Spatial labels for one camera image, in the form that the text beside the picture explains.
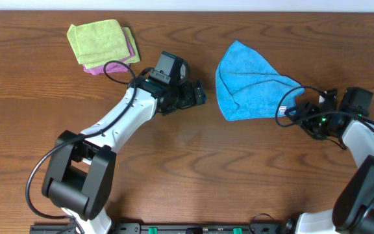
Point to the green folded cloth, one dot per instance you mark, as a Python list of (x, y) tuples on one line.
[(99, 41), (132, 58)]

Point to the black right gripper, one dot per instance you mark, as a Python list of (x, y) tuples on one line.
[(303, 110)]

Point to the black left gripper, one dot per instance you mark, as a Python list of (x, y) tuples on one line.
[(192, 97)]

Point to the lower green folded cloth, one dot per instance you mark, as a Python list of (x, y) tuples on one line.
[(132, 58)]

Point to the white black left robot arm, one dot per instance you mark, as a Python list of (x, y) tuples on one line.
[(81, 166)]

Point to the bottom purple folded cloth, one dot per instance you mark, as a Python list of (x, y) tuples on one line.
[(111, 68)]

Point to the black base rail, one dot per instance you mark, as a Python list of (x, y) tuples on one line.
[(269, 226)]

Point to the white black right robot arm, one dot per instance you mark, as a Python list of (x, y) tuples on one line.
[(347, 124)]

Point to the blue microfiber cloth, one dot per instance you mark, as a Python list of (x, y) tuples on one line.
[(248, 87)]

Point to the top green folded cloth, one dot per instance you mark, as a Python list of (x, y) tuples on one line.
[(99, 41)]

